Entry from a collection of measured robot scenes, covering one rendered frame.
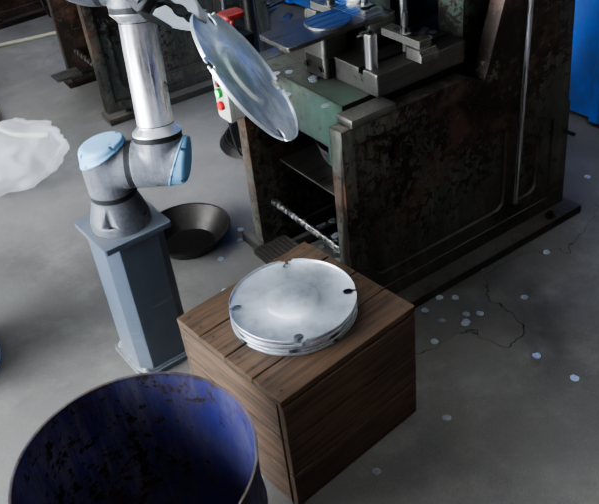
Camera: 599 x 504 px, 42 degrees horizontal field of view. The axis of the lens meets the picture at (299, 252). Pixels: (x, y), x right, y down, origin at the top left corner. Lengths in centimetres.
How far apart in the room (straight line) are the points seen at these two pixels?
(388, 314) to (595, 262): 94
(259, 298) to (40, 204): 152
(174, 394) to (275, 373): 23
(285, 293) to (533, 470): 70
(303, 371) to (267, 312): 18
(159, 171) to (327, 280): 47
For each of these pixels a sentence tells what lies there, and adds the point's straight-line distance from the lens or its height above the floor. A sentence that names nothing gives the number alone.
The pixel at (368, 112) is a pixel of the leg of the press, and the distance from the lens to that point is 194.
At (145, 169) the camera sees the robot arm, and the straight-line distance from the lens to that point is 186.
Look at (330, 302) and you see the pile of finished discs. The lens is 174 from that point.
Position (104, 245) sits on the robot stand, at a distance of 195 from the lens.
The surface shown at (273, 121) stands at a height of 87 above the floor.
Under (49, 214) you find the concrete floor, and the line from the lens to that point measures 305.
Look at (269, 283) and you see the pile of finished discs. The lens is 182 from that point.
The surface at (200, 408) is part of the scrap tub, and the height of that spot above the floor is 40.
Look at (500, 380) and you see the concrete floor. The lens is 211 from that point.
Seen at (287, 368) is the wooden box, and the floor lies 35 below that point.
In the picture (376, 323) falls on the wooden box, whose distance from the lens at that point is 174.
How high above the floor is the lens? 151
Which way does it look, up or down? 36 degrees down
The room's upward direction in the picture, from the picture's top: 7 degrees counter-clockwise
